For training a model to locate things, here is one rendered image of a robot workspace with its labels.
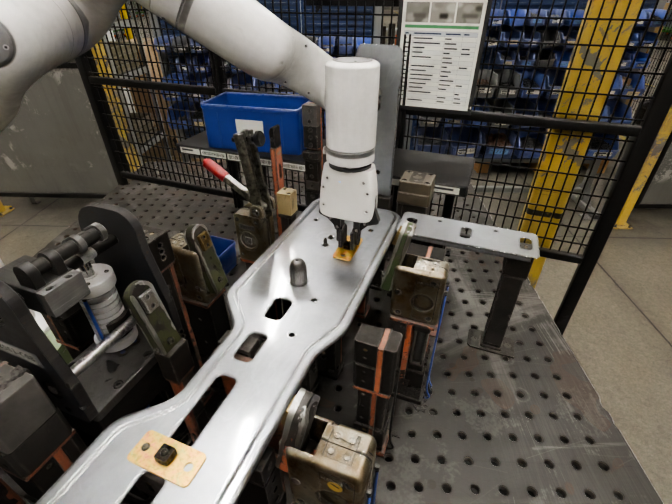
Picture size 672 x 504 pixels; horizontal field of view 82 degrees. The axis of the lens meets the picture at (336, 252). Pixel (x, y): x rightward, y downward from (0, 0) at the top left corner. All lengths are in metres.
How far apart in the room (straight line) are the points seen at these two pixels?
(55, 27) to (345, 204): 0.47
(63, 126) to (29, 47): 2.64
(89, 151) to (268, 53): 2.74
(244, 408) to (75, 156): 2.94
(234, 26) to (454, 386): 0.80
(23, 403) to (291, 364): 0.30
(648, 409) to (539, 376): 1.15
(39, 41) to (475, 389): 0.96
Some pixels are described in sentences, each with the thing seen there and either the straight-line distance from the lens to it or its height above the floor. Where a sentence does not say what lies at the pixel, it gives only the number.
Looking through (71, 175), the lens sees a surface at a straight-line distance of 3.44.
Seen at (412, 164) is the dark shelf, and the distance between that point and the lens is 1.12.
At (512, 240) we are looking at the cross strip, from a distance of 0.88.
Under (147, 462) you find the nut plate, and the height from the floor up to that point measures 1.00.
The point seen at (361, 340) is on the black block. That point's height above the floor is 0.99.
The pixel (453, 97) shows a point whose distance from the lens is 1.18.
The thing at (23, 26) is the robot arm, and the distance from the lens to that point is 0.63.
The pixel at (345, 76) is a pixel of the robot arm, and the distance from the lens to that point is 0.61.
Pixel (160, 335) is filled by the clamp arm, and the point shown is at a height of 1.02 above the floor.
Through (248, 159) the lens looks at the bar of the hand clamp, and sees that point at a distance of 0.76.
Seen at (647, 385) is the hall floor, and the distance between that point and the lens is 2.25.
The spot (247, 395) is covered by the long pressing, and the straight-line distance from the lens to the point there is 0.54.
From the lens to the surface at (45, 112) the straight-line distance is 3.29.
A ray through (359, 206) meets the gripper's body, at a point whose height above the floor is 1.12.
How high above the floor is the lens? 1.43
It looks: 34 degrees down
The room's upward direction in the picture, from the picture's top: straight up
